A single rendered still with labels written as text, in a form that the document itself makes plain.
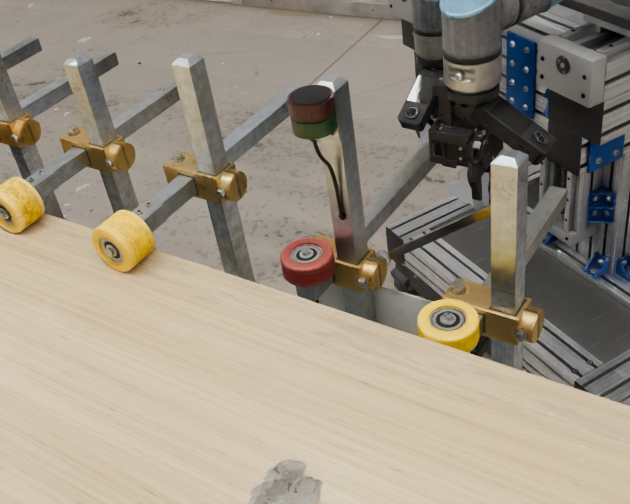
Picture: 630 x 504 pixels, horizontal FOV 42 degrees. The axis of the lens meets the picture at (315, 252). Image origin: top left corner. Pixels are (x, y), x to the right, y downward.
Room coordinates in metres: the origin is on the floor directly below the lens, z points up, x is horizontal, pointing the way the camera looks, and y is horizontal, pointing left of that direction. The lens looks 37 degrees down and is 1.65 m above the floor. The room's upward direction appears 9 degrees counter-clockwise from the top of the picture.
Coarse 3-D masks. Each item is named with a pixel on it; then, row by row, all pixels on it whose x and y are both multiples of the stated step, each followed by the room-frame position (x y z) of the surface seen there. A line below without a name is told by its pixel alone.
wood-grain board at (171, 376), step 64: (0, 256) 1.11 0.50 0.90; (64, 256) 1.08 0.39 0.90; (0, 320) 0.95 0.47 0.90; (64, 320) 0.92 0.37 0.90; (128, 320) 0.90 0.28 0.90; (192, 320) 0.88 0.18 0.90; (256, 320) 0.85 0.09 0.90; (320, 320) 0.83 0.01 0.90; (0, 384) 0.81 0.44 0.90; (64, 384) 0.79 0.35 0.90; (128, 384) 0.77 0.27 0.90; (192, 384) 0.75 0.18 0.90; (256, 384) 0.73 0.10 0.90; (320, 384) 0.72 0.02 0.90; (384, 384) 0.70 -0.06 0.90; (448, 384) 0.68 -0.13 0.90; (512, 384) 0.66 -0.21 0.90; (0, 448) 0.70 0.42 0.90; (64, 448) 0.68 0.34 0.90; (128, 448) 0.67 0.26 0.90; (192, 448) 0.65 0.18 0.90; (256, 448) 0.63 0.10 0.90; (320, 448) 0.62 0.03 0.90; (384, 448) 0.60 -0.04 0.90; (448, 448) 0.59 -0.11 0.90; (512, 448) 0.57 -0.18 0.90; (576, 448) 0.56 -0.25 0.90
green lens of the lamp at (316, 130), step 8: (328, 120) 0.94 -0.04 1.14; (336, 120) 0.96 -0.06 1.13; (296, 128) 0.95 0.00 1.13; (304, 128) 0.94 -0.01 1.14; (312, 128) 0.93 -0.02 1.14; (320, 128) 0.93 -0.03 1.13; (328, 128) 0.94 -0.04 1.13; (336, 128) 0.95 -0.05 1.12; (296, 136) 0.95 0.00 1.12; (304, 136) 0.94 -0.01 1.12; (312, 136) 0.93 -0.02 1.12; (320, 136) 0.93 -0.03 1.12
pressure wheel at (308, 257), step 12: (300, 240) 1.01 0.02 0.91; (312, 240) 1.01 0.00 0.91; (324, 240) 1.00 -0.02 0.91; (288, 252) 0.99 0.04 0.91; (300, 252) 0.98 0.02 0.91; (312, 252) 0.98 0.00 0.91; (324, 252) 0.97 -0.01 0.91; (288, 264) 0.96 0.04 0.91; (300, 264) 0.95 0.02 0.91; (312, 264) 0.95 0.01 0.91; (324, 264) 0.95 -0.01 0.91; (288, 276) 0.95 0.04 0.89; (300, 276) 0.94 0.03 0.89; (312, 276) 0.94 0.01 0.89; (324, 276) 0.94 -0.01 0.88
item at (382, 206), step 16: (432, 144) 1.30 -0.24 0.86; (416, 160) 1.25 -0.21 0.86; (400, 176) 1.21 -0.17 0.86; (416, 176) 1.22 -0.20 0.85; (384, 192) 1.17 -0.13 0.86; (400, 192) 1.17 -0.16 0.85; (368, 208) 1.13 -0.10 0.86; (384, 208) 1.13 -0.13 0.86; (368, 224) 1.09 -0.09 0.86; (368, 240) 1.08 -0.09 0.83; (304, 288) 0.96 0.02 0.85; (320, 288) 0.97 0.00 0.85
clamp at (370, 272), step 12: (336, 252) 1.01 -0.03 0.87; (372, 252) 1.00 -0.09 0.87; (336, 264) 0.99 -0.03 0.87; (348, 264) 0.98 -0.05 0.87; (360, 264) 0.97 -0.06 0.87; (372, 264) 0.97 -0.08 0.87; (384, 264) 0.98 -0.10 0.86; (336, 276) 0.99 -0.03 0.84; (348, 276) 0.98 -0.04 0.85; (360, 276) 0.97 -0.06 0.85; (372, 276) 0.96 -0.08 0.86; (384, 276) 0.98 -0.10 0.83; (348, 288) 0.98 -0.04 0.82; (360, 288) 0.97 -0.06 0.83; (372, 288) 0.96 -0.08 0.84
